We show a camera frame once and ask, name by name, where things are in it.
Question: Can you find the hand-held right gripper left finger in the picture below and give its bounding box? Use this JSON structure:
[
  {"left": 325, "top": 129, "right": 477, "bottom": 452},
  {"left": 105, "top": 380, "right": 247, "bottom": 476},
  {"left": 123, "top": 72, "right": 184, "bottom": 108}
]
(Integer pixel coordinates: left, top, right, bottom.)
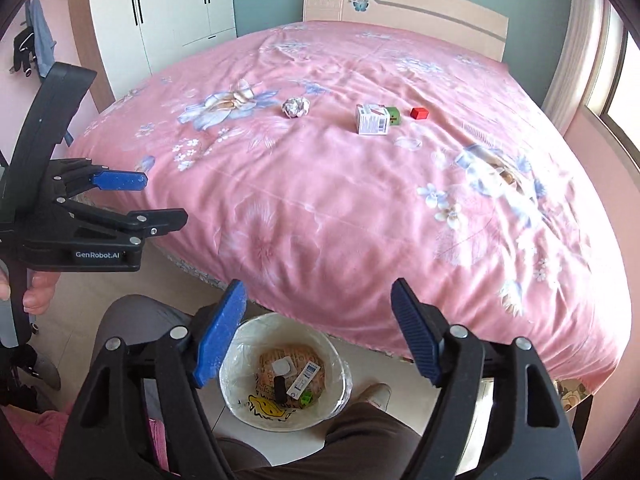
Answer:
[{"left": 57, "top": 280, "right": 248, "bottom": 480}]

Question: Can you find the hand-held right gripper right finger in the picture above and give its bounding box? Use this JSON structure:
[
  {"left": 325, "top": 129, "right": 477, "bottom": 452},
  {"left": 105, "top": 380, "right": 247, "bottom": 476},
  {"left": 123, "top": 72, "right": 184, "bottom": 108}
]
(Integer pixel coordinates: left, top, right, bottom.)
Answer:
[{"left": 390, "top": 277, "right": 583, "bottom": 480}]

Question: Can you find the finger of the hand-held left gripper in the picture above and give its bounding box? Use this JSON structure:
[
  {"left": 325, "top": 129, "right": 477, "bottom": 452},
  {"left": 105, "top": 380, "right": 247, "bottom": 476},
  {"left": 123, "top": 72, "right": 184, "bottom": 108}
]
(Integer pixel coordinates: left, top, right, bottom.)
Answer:
[
  {"left": 47, "top": 158, "right": 149, "bottom": 197},
  {"left": 60, "top": 200, "right": 189, "bottom": 238}
]

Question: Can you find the white trash bin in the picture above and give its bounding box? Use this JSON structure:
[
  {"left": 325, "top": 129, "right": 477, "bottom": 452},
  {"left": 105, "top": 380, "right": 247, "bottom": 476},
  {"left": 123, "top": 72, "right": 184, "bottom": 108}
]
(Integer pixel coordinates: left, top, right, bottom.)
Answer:
[{"left": 219, "top": 312, "right": 353, "bottom": 433}]

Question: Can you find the white milk carton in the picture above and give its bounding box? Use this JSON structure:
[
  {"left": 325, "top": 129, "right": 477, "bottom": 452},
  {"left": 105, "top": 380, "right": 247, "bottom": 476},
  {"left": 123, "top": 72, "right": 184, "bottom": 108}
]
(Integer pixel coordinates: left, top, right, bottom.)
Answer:
[{"left": 287, "top": 360, "right": 320, "bottom": 397}]

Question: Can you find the person's left hand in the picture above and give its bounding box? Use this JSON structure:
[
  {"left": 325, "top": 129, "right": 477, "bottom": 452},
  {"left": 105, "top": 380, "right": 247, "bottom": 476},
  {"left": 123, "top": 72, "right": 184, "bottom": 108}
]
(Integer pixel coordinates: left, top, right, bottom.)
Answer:
[{"left": 22, "top": 271, "right": 64, "bottom": 317}]

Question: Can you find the printed brown paper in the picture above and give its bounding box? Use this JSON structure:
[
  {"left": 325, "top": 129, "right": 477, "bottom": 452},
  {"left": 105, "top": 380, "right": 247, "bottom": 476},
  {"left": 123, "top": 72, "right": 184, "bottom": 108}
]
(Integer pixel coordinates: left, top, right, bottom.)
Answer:
[{"left": 257, "top": 344, "right": 327, "bottom": 411}]

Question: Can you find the hanging black bag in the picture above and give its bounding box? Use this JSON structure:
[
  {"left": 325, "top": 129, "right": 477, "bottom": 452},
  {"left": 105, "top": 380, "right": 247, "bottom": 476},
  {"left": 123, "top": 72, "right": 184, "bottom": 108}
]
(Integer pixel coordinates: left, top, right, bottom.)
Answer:
[{"left": 11, "top": 25, "right": 41, "bottom": 79}]

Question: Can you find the beige shoe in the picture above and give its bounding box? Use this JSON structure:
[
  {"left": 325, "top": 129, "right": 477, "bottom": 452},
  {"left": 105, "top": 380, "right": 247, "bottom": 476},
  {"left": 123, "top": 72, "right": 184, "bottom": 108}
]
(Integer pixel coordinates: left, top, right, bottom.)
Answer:
[{"left": 357, "top": 383, "right": 392, "bottom": 411}]

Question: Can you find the person's left leg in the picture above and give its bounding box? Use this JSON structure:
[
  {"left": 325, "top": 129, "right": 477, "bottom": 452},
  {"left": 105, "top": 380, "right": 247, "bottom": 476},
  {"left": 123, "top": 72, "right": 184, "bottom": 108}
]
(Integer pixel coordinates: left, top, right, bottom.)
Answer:
[{"left": 90, "top": 295, "right": 271, "bottom": 473}]

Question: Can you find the person's leg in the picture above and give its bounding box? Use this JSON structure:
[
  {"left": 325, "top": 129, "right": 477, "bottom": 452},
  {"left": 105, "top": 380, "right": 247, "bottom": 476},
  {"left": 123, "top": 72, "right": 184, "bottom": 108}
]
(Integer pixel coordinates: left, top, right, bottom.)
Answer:
[
  {"left": 90, "top": 295, "right": 271, "bottom": 473},
  {"left": 325, "top": 402, "right": 431, "bottom": 480}
]

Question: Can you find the hanging blue cloth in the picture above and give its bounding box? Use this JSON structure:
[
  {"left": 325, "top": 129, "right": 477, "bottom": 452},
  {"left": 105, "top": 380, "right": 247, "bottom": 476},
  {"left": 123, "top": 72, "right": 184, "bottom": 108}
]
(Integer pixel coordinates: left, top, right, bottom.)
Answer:
[{"left": 25, "top": 0, "right": 56, "bottom": 78}]

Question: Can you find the person's right leg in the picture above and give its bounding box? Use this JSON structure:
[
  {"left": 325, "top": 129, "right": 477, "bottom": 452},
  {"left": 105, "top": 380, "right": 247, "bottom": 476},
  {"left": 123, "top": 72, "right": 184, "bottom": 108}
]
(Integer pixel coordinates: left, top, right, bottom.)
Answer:
[{"left": 325, "top": 402, "right": 431, "bottom": 480}]

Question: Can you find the pink floral blanket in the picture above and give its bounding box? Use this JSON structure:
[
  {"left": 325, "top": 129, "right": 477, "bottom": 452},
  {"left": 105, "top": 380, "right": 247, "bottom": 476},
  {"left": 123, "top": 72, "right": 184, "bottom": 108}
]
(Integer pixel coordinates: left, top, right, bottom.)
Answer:
[{"left": 65, "top": 20, "right": 633, "bottom": 386}]

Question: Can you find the white wardrobe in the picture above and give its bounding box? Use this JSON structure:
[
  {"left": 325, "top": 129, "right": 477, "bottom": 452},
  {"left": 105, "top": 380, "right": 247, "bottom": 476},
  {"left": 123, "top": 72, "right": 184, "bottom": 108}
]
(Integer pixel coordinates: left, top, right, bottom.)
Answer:
[{"left": 87, "top": 0, "right": 237, "bottom": 101}]

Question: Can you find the crumpled paper ball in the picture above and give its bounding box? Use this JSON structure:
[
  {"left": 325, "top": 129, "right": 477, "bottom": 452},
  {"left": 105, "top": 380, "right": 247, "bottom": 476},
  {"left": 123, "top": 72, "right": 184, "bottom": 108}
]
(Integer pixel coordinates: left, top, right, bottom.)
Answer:
[{"left": 281, "top": 97, "right": 311, "bottom": 119}]

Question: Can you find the pink quilted jacket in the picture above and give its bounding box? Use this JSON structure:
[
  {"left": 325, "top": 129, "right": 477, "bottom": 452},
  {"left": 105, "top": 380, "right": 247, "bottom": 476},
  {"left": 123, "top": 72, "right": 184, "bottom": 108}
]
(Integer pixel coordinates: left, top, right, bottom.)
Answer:
[{"left": 0, "top": 407, "right": 171, "bottom": 478}]

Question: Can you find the small white box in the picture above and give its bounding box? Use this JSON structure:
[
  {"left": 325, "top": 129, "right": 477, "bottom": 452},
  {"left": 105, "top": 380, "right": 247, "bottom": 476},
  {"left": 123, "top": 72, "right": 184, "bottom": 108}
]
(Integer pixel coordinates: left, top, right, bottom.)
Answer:
[{"left": 355, "top": 103, "right": 391, "bottom": 136}]

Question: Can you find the window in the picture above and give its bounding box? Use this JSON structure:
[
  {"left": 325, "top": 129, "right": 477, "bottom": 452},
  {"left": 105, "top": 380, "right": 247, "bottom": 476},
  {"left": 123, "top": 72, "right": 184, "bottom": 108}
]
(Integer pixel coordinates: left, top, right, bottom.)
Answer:
[{"left": 585, "top": 30, "right": 640, "bottom": 161}]

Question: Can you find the beige bed headboard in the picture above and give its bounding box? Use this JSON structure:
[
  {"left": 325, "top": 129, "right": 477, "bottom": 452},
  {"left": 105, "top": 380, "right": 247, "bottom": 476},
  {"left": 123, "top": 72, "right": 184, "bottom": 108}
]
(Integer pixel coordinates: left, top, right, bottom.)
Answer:
[{"left": 302, "top": 0, "right": 510, "bottom": 63}]

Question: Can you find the beige curtain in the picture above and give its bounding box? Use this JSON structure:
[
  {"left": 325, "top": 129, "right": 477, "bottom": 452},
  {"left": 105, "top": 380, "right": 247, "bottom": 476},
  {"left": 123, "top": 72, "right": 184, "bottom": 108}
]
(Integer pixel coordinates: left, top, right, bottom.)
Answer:
[{"left": 542, "top": 0, "right": 608, "bottom": 126}]

